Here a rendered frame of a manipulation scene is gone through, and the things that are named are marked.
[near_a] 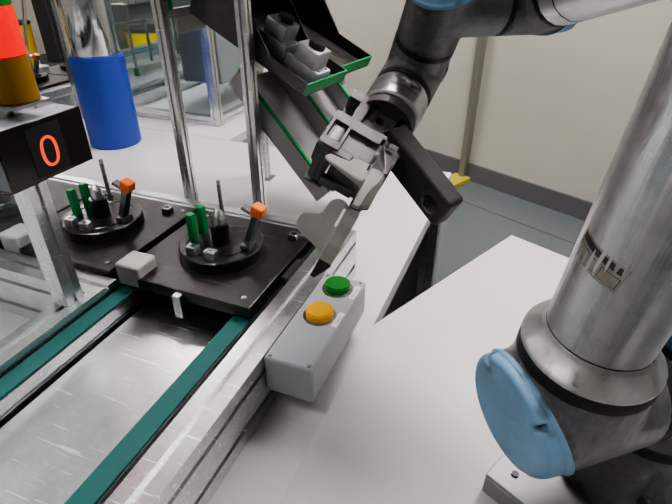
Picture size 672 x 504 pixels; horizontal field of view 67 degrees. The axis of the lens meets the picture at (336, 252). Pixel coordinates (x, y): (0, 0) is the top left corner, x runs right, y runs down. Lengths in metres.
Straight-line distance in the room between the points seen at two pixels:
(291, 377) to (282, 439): 0.09
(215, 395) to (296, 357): 0.11
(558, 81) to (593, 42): 0.26
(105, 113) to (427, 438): 1.35
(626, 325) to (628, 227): 0.08
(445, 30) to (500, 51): 2.76
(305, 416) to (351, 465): 0.10
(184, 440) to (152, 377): 0.16
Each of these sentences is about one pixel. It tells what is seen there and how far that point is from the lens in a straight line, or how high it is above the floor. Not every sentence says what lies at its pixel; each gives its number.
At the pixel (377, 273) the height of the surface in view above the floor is 0.86.
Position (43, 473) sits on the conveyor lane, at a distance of 0.69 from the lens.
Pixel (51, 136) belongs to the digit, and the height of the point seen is 1.22.
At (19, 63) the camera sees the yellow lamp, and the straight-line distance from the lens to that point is 0.69.
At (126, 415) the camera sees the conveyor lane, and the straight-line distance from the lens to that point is 0.71.
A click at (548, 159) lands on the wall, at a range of 3.34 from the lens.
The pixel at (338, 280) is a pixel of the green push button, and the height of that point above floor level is 0.97.
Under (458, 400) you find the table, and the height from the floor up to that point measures 0.86.
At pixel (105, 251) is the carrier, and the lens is 0.94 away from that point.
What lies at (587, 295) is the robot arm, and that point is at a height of 1.20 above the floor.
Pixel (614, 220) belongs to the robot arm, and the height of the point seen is 1.26.
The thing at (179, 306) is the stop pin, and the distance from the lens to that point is 0.80.
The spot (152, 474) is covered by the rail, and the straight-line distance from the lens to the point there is 0.60.
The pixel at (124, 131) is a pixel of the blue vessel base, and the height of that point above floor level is 0.91.
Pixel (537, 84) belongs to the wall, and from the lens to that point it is 3.29.
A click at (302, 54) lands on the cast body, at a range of 0.94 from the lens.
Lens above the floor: 1.42
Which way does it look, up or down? 32 degrees down
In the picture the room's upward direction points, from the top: straight up
